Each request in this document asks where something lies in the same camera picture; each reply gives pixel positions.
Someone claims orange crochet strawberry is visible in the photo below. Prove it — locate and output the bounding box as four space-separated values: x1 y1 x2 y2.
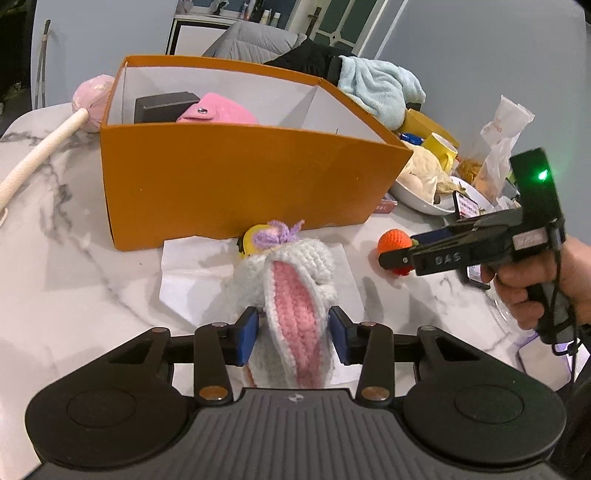
377 229 414 254

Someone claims white crochet bunny toy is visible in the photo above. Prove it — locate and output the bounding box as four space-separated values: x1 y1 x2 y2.
245 221 335 389

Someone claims pink leather wallet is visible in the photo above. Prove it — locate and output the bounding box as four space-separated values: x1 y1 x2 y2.
176 93 259 125

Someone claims person's right hand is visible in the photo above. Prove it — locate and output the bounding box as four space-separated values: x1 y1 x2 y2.
482 236 591 330

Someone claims smartphone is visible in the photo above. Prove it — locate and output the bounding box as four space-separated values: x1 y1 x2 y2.
453 191 483 220

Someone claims white plate with flatbread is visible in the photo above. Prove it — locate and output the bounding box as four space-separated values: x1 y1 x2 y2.
390 141 494 216

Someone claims clear plastic bag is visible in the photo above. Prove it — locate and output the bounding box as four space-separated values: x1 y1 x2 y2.
457 96 535 203

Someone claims yellow mug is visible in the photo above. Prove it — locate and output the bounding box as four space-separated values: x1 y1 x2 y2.
422 132 458 174

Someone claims yellow round toy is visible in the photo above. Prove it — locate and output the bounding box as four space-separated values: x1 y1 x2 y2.
236 224 269 258

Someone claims yellow bowl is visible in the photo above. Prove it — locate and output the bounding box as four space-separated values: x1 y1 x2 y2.
398 109 460 149

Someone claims light blue fleece blanket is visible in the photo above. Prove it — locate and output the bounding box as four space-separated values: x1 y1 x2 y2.
338 56 426 130

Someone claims orange cardboard box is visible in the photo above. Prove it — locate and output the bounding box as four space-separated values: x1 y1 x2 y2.
100 55 412 251

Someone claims black jacket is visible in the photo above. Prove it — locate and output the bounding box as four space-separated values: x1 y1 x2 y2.
266 39 353 86

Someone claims white glass-panel door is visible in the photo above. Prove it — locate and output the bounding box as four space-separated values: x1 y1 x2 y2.
287 0 410 58

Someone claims black small box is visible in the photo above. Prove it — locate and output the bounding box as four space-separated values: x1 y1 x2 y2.
134 91 200 124

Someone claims grey quilted jacket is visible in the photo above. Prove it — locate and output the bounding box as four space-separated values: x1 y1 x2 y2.
202 21 307 64

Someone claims white drawer cabinet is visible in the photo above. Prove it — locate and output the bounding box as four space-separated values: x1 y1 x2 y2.
165 14 235 56

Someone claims broom with dustpan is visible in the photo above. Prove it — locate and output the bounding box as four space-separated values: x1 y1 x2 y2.
34 19 51 109

